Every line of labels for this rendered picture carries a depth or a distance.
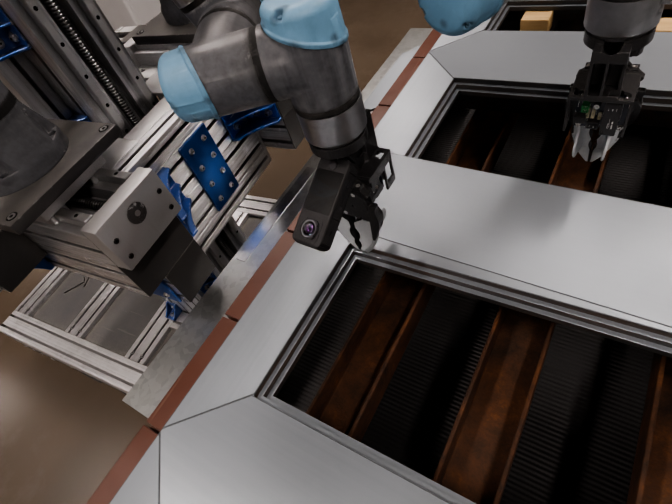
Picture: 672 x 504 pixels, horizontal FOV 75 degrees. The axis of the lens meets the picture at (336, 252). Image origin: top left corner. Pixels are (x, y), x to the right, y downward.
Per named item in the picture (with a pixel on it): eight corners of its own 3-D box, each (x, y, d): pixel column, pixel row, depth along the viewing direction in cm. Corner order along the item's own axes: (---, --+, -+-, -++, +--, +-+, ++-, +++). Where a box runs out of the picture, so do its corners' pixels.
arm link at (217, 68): (200, 87, 55) (284, 64, 53) (185, 142, 48) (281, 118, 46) (166, 24, 49) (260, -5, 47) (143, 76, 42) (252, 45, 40)
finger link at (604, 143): (581, 181, 65) (593, 129, 58) (590, 154, 68) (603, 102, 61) (605, 184, 64) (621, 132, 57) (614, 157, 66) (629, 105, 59)
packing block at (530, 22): (552, 25, 103) (554, 8, 100) (546, 37, 101) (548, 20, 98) (525, 25, 106) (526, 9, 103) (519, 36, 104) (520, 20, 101)
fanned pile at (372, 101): (458, 47, 125) (457, 33, 122) (400, 134, 108) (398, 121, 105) (418, 46, 131) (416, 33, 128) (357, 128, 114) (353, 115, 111)
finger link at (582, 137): (558, 177, 67) (567, 127, 60) (568, 152, 69) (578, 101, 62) (581, 181, 65) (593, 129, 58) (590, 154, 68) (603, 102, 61)
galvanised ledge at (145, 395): (473, 38, 132) (473, 28, 129) (205, 456, 73) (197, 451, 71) (412, 37, 141) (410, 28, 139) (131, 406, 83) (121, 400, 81)
